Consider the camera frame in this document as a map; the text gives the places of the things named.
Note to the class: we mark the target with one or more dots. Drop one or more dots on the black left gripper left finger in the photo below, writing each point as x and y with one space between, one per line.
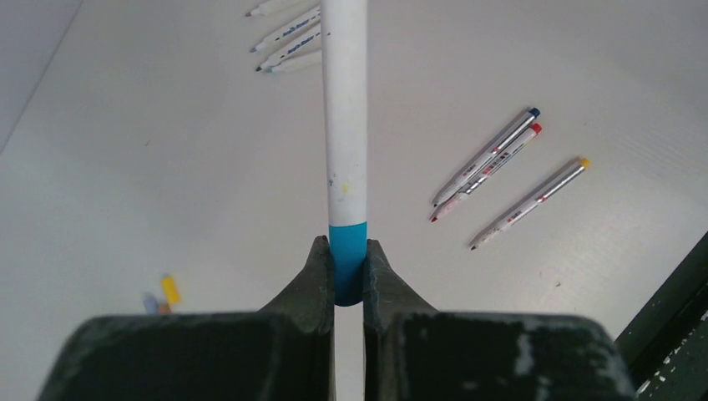
284 351

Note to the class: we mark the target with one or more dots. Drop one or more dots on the light blue pen cap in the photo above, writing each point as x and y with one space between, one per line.
151 304

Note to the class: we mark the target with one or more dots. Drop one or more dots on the white blue capped marker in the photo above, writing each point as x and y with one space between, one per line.
344 67

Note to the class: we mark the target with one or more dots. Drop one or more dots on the white green marker pen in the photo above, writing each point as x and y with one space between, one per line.
293 48

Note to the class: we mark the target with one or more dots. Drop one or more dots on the white brown capped marker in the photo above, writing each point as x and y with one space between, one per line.
271 6

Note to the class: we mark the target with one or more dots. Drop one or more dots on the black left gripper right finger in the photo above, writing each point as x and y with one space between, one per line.
416 352

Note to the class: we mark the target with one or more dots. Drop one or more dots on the white red marker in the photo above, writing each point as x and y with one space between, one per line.
496 163

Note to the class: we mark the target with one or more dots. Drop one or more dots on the white yellow marker pen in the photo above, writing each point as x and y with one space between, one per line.
551 186

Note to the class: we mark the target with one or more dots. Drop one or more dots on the yellow pen cap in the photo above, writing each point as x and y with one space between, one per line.
170 290

